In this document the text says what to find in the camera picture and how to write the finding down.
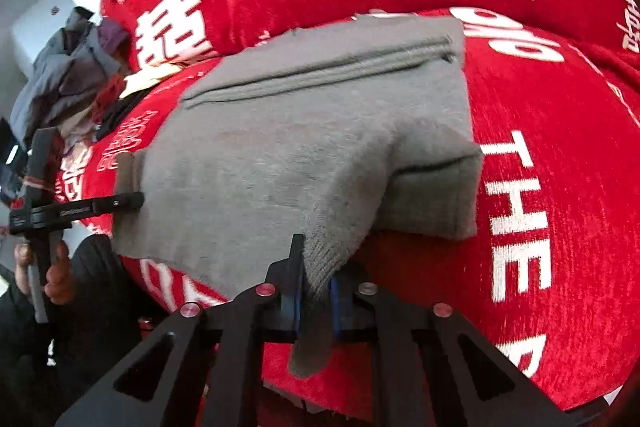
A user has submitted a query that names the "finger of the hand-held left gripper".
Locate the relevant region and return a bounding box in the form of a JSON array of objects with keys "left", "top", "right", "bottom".
[{"left": 91, "top": 191, "right": 146, "bottom": 215}]

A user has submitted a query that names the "person's left hand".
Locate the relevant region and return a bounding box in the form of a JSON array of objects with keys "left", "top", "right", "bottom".
[{"left": 15, "top": 241, "right": 71, "bottom": 308}]

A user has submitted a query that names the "dark red cloth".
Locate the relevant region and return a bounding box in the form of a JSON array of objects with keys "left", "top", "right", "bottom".
[{"left": 92, "top": 77, "right": 126, "bottom": 120}]

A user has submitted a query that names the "red printed sofa cover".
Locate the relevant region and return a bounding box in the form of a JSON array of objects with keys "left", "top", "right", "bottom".
[{"left": 55, "top": 7, "right": 640, "bottom": 413}]

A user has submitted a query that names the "purple cloth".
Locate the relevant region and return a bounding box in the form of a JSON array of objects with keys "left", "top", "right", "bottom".
[{"left": 97, "top": 17, "right": 132, "bottom": 58}]

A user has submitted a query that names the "grey knit sweater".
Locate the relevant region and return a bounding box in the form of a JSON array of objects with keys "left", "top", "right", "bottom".
[{"left": 112, "top": 14, "right": 485, "bottom": 380}]

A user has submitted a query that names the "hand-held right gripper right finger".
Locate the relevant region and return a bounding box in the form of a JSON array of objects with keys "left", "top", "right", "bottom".
[{"left": 327, "top": 272, "right": 576, "bottom": 427}]

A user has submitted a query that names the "cream cloth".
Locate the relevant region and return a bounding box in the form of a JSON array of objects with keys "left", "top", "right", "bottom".
[{"left": 120, "top": 64, "right": 182, "bottom": 98}]

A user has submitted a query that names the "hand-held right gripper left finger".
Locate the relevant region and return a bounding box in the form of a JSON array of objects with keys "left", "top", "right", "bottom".
[{"left": 55, "top": 234, "right": 307, "bottom": 427}]

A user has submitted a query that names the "person's black clothing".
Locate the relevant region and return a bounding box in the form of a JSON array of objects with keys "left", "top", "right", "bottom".
[{"left": 0, "top": 232, "right": 171, "bottom": 427}]

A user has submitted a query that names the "black cloth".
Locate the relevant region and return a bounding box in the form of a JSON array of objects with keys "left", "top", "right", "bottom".
[{"left": 95, "top": 97, "right": 148, "bottom": 142}]

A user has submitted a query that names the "grey cloth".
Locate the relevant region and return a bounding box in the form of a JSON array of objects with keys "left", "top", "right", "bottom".
[{"left": 10, "top": 7, "right": 126, "bottom": 148}]

